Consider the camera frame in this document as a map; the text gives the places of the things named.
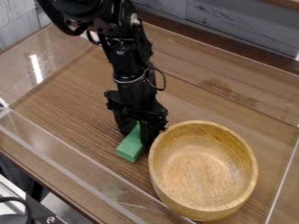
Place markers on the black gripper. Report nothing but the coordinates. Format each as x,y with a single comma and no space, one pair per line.
133,103

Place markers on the green rectangular block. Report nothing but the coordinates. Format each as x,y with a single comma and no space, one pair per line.
130,148

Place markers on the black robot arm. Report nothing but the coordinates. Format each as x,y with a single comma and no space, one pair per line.
111,24

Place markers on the brown wooden bowl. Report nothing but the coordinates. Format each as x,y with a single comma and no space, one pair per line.
203,170

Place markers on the clear acrylic tray wall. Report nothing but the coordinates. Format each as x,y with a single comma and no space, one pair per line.
76,176

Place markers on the black metal mount plate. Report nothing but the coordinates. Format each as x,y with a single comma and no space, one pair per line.
42,214

